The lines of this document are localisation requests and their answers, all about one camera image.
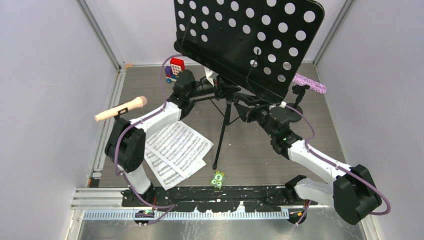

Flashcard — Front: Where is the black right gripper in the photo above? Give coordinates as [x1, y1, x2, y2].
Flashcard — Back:
[234, 93, 277, 140]

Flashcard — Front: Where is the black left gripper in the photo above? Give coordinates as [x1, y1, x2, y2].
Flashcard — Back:
[188, 75, 242, 103]

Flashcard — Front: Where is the black music stand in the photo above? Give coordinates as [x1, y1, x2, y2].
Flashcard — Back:
[173, 0, 326, 170]

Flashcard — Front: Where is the sheet music page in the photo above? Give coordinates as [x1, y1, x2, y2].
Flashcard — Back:
[144, 150, 206, 190]
[145, 121, 214, 178]

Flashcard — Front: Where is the beige microphone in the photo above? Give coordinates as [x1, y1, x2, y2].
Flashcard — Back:
[94, 96, 148, 122]

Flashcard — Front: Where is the black microphone stand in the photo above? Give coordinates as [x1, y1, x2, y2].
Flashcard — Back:
[114, 107, 129, 120]
[287, 85, 310, 123]

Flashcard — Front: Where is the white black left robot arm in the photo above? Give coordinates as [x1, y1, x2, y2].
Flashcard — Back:
[104, 69, 241, 207]

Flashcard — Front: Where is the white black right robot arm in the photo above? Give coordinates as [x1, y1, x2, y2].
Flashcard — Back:
[233, 93, 387, 225]

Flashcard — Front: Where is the colourful toy block truck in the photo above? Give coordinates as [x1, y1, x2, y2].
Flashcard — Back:
[164, 57, 186, 83]

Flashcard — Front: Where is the purple glitter microphone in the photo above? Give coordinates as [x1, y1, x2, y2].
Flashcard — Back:
[292, 73, 327, 94]

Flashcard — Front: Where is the green toy block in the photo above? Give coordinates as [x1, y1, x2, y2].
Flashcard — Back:
[209, 170, 226, 189]

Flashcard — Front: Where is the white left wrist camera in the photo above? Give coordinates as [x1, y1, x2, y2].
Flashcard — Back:
[203, 66, 218, 86]

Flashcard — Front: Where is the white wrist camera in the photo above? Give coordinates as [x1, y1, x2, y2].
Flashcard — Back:
[268, 101, 287, 110]
[203, 66, 218, 86]

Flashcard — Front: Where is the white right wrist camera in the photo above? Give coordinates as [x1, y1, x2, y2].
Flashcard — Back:
[268, 101, 287, 110]

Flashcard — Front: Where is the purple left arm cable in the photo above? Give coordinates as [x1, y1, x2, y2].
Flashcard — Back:
[114, 54, 184, 228]

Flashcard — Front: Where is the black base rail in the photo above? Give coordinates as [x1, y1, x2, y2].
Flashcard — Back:
[141, 185, 307, 213]

